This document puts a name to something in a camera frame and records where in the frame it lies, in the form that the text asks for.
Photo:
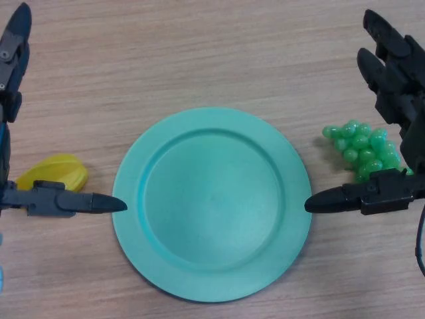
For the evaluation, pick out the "yellow starfruit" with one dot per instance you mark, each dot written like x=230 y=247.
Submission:
x=56 y=169

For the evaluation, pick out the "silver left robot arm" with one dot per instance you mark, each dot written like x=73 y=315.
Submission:
x=1 y=279

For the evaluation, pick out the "green grape bunch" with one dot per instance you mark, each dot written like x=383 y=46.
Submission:
x=362 y=146

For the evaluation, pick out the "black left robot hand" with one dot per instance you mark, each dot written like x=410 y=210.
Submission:
x=46 y=201

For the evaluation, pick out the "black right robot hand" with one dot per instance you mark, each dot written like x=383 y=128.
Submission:
x=398 y=86

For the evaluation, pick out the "green round plate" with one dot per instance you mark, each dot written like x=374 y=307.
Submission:
x=212 y=206

